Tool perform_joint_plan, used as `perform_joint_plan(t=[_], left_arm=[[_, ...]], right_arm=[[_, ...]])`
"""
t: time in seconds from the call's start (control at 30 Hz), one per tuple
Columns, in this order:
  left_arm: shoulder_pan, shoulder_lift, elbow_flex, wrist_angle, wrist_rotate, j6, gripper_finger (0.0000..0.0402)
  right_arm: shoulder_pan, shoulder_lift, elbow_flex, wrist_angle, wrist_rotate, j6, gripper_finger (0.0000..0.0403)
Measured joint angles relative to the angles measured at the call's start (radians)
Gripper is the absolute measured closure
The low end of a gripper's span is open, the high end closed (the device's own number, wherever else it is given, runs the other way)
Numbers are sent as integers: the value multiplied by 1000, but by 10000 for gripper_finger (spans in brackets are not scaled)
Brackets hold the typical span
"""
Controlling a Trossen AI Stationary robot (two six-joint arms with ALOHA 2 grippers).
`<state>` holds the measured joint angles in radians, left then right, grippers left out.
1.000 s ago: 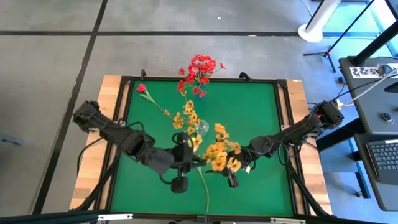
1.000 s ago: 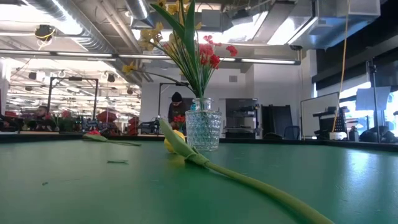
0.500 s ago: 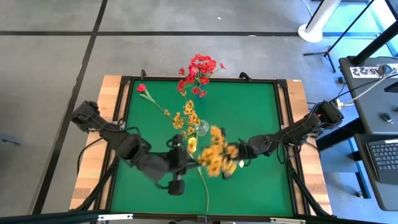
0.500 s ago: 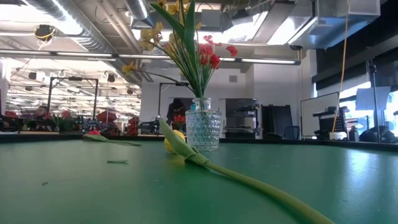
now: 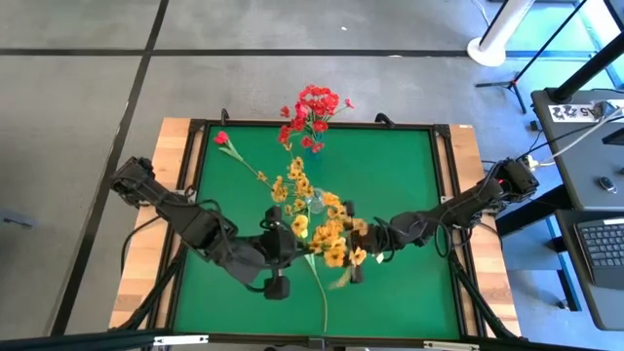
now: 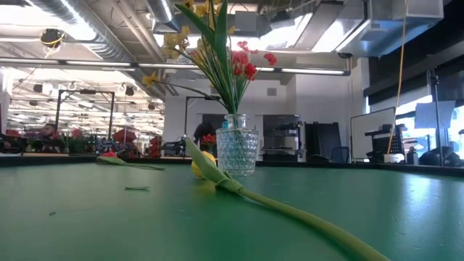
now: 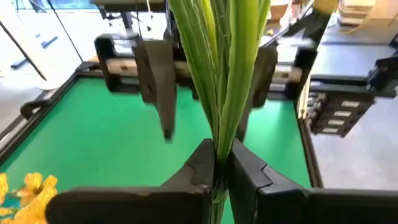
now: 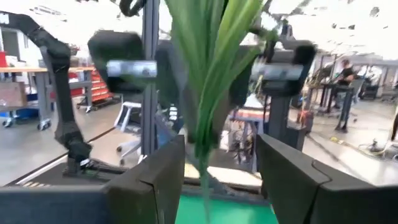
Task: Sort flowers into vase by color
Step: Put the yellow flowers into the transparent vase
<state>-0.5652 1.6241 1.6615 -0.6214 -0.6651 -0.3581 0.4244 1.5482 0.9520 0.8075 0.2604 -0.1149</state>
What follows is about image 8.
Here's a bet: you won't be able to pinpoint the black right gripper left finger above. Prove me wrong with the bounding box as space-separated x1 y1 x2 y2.
104 133 187 224

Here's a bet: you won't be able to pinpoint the black vertical frame post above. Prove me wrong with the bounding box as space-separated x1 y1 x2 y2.
140 0 162 156

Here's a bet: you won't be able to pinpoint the black cable loop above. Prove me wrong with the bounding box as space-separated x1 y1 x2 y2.
119 0 147 18

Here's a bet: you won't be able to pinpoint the wooden top workbench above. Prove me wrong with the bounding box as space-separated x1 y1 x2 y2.
0 65 96 131

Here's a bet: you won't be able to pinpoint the black metal table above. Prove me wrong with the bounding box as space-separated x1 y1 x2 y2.
318 82 357 133

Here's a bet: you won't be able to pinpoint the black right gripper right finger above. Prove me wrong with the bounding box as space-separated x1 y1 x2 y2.
256 133 398 224

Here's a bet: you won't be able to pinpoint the yellow artificial blossom bunch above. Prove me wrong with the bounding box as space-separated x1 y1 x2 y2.
164 0 273 224

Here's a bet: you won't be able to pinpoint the green table mat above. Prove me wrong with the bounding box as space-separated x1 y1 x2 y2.
175 194 279 224

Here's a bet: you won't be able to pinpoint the black box with silver band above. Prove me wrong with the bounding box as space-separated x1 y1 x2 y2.
87 30 159 95
250 39 317 98

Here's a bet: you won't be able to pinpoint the brown cardboard box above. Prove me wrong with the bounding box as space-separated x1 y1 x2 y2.
0 81 28 108

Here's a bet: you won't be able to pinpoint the red storage bins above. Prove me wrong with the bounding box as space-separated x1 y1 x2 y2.
70 70 116 103

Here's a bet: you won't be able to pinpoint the black pedestal stand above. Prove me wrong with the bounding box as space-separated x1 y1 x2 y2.
267 93 307 152

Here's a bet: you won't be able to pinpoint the person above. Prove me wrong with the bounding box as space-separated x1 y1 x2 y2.
336 58 356 110

